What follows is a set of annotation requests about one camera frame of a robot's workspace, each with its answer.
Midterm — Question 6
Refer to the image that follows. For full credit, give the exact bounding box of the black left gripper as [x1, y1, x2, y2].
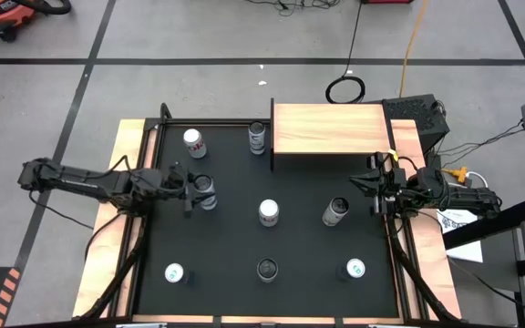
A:
[155, 162, 201, 219]

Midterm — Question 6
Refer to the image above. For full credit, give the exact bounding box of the white printed paper sheet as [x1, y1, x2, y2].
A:
[435, 208, 485, 264]

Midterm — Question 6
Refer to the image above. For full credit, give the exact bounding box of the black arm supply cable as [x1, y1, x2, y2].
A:
[27, 190, 125, 263]

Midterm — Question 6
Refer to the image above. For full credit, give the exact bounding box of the yellow power plug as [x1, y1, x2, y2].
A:
[441, 166, 469, 186]

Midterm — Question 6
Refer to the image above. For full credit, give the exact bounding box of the Celsius Tropical Vibe can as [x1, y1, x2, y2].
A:
[321, 196, 351, 228]

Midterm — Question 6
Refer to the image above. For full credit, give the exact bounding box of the blue silver Red Bull can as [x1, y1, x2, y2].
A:
[163, 262, 196, 287]
[336, 257, 367, 282]

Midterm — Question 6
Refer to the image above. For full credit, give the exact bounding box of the black floor cable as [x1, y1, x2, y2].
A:
[447, 257, 525, 323]

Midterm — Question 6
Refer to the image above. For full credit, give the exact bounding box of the tangle of black cables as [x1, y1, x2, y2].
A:
[242, 0, 342, 17]

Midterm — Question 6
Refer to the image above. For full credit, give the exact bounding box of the grey camera on mount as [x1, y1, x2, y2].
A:
[107, 116, 427, 320]

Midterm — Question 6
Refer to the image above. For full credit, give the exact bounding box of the yellow hanging cable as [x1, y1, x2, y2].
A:
[398, 0, 430, 99]

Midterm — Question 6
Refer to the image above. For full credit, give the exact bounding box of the black computer case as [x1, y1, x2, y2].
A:
[380, 93, 451, 155]

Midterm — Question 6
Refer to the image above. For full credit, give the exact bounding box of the wooden shelf with black legs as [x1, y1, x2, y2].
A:
[269, 97, 392, 172]

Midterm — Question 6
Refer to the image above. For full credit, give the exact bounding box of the black coiled hanging cable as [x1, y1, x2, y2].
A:
[324, 0, 367, 106]

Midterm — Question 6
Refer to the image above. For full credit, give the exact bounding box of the silver Diet Coke can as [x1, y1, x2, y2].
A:
[182, 128, 208, 159]
[258, 199, 281, 228]

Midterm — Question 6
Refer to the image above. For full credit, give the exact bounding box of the black metal beam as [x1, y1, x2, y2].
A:
[442, 196, 525, 251]

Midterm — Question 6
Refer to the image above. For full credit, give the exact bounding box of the Celsius Arctic Vibe can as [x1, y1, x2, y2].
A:
[247, 120, 267, 156]
[192, 173, 219, 212]

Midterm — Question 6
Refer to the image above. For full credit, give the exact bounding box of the dark can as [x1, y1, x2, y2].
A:
[256, 257, 280, 284]

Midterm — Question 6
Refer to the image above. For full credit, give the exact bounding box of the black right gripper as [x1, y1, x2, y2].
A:
[348, 151, 412, 216]

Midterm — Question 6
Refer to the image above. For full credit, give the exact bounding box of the black cable bundle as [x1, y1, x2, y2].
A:
[435, 117, 525, 159]

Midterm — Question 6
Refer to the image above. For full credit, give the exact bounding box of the white cable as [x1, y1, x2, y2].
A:
[465, 170, 490, 189]

